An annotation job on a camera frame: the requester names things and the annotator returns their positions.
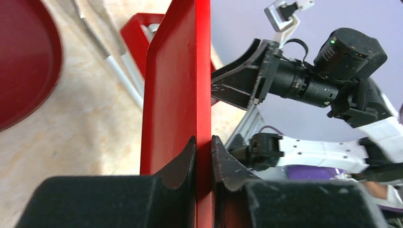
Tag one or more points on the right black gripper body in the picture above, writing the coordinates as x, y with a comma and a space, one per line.
339, 77

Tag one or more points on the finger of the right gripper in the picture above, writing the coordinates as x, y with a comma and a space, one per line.
235, 83

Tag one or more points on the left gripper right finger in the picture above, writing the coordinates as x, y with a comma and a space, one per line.
243, 200

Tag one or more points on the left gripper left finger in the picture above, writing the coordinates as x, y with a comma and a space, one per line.
165, 199

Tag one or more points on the red rectangular lid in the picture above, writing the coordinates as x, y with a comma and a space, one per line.
165, 138

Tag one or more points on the metal tongs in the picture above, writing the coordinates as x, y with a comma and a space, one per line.
133, 83

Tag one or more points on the round dark red tray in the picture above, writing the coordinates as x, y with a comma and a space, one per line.
31, 58

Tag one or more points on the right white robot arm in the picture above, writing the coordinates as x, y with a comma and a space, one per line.
376, 160

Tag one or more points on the red chocolate box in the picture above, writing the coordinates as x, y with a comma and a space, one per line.
138, 41

